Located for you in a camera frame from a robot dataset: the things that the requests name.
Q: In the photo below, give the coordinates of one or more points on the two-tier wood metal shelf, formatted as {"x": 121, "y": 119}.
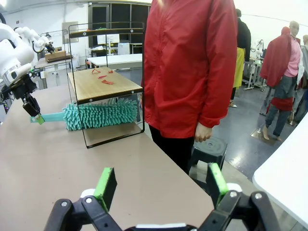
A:
{"x": 96, "y": 89}

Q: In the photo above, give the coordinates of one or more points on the mannequin red jacket pink shirt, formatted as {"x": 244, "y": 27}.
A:
{"x": 279, "y": 60}

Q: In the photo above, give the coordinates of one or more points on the large white rounded table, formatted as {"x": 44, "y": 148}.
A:
{"x": 288, "y": 180}

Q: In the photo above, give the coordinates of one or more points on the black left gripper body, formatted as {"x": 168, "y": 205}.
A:
{"x": 24, "y": 87}

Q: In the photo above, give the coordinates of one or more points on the brown wooden box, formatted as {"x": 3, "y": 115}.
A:
{"x": 57, "y": 56}

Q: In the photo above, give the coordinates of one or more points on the person in red jacket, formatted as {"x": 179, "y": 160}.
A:
{"x": 180, "y": 60}

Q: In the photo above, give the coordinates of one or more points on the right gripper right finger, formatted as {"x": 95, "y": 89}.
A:
{"x": 216, "y": 185}

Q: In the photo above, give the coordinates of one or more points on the person in yellow apron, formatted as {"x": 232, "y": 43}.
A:
{"x": 243, "y": 36}

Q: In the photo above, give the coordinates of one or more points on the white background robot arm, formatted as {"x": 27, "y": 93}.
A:
{"x": 257, "y": 48}
{"x": 26, "y": 33}

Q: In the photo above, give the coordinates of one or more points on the person's left hand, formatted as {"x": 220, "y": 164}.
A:
{"x": 203, "y": 132}

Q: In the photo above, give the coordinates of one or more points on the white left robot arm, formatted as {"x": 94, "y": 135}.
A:
{"x": 12, "y": 48}

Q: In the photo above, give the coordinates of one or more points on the small white table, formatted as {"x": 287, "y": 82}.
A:
{"x": 115, "y": 59}

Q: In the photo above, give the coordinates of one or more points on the small green paper scrap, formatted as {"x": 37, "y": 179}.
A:
{"x": 103, "y": 29}

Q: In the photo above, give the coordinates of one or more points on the mannequin in grey hoodie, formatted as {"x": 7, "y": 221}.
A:
{"x": 304, "y": 72}

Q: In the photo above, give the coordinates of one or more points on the teal chenille duster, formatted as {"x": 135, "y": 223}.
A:
{"x": 101, "y": 115}

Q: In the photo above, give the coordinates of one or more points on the black plastic stool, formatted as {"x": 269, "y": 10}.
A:
{"x": 209, "y": 149}

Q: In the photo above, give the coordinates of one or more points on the orange-red paper strip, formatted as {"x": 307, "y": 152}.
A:
{"x": 107, "y": 82}

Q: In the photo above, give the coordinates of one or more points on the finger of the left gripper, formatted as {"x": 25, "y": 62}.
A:
{"x": 41, "y": 120}
{"x": 31, "y": 107}

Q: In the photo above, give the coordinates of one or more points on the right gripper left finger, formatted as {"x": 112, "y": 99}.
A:
{"x": 106, "y": 190}

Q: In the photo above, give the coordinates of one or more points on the folded red paper scrap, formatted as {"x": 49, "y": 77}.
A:
{"x": 96, "y": 69}

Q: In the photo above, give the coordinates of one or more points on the person's left forearm red sleeve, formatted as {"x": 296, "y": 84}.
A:
{"x": 216, "y": 101}

